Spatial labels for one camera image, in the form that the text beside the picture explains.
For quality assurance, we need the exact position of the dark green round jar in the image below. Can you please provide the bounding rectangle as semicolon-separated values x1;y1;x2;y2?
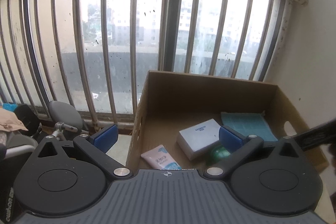
206;145;230;166

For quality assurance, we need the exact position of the white square box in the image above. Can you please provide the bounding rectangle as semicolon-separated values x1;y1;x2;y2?
177;119;221;161

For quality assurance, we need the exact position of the pink white cream tube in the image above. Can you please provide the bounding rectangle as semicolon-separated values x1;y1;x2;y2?
141;145;182;170

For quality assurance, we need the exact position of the blue folded cloth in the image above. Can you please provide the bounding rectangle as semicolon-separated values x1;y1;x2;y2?
221;112;277;141

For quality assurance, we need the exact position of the grey bicycle seat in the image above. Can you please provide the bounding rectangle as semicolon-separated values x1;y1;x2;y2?
48;101;83;130

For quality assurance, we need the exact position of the brown cardboard box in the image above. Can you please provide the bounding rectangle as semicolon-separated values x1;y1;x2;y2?
126;71;309;172

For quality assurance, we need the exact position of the metal window railing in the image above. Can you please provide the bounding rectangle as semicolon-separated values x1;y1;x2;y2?
1;0;308;127

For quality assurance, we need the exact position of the pile of bedding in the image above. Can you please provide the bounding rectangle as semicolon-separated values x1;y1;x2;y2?
0;107;28;146

